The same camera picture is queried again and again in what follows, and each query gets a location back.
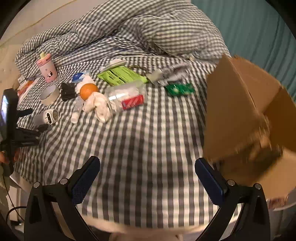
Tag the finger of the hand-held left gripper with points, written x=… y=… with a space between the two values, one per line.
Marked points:
x=25 y=112
x=27 y=138

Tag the small clear bottle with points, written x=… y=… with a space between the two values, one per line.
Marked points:
x=77 y=110

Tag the brown cardboard box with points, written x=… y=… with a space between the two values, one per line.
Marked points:
x=245 y=120

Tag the red orange flat box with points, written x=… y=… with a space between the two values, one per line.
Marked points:
x=26 y=87

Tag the blue white round pack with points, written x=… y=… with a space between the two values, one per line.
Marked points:
x=78 y=77

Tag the beige padded headboard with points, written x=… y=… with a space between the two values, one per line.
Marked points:
x=9 y=67

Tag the white power adapter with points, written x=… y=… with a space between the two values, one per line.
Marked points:
x=155 y=76

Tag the teal curtain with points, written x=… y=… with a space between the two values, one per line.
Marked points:
x=249 y=30

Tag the white tape roll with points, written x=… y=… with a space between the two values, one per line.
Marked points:
x=49 y=94

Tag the orange fruit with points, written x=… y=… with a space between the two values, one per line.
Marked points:
x=88 y=91

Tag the white plug adapter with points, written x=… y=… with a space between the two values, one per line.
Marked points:
x=52 y=115

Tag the dark green small packet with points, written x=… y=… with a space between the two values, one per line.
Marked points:
x=179 y=89

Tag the pink cup with lid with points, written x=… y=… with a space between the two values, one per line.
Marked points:
x=48 y=69

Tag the grey checked duvet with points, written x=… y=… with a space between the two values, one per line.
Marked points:
x=129 y=25

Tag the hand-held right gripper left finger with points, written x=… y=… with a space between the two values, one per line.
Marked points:
x=84 y=179

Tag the crumpled white tissue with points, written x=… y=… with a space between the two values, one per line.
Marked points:
x=98 y=106

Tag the clear plastic box red label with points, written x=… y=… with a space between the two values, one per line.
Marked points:
x=126 y=96

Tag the grey checked bed sheet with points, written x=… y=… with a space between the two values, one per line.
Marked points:
x=143 y=139

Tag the black small box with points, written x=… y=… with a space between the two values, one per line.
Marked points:
x=68 y=91

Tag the person's left hand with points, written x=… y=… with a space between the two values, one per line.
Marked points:
x=4 y=158

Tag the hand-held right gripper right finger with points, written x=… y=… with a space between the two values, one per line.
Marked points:
x=211 y=183

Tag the lime green packet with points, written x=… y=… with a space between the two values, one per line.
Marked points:
x=121 y=76

